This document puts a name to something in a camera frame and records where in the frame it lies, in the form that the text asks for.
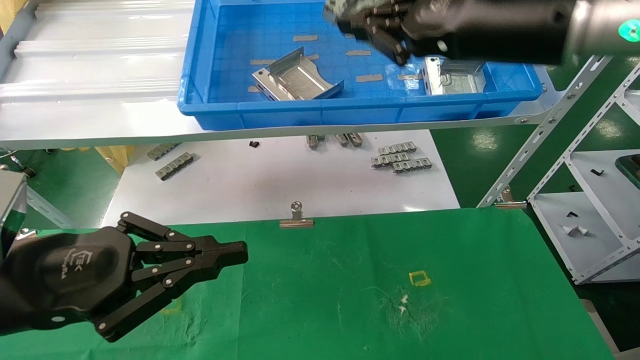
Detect silver binder clip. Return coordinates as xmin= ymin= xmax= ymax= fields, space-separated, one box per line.
xmin=279 ymin=201 xmax=315 ymax=230
xmin=493 ymin=186 xmax=528 ymax=210

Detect silver sheet metal bracket part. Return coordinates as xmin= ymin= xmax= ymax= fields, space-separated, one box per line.
xmin=322 ymin=0 xmax=371 ymax=23
xmin=421 ymin=56 xmax=488 ymax=97
xmin=252 ymin=47 xmax=345 ymax=102

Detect blue plastic tray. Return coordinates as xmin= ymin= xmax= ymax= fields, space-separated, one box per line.
xmin=178 ymin=0 xmax=546 ymax=132

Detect white metal shelf board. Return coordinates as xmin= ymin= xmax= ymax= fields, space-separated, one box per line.
xmin=529 ymin=149 xmax=640 ymax=285

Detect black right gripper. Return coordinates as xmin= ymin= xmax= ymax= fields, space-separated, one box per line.
xmin=336 ymin=0 xmax=576 ymax=67

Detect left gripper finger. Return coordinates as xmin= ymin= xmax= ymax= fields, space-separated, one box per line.
xmin=117 ymin=211 xmax=249 ymax=266

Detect white slotted shelf post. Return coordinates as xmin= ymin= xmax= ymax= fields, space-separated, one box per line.
xmin=477 ymin=54 xmax=613 ymax=209
xmin=527 ymin=65 xmax=640 ymax=201

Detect tan cardboard sheet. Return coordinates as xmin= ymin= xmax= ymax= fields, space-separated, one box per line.
xmin=0 ymin=0 xmax=31 ymax=36

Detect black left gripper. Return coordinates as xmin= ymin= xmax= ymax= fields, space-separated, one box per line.
xmin=0 ymin=227 xmax=249 ymax=343

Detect white corrugated shelf plate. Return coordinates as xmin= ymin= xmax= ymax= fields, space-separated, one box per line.
xmin=0 ymin=0 xmax=566 ymax=151

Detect green cloth mat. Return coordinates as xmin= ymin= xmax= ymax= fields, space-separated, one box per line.
xmin=0 ymin=207 xmax=616 ymax=360

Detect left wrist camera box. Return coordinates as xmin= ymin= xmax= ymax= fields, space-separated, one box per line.
xmin=0 ymin=170 xmax=28 ymax=261

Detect dark green-edged device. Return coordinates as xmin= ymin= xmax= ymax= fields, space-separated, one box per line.
xmin=615 ymin=154 xmax=640 ymax=190

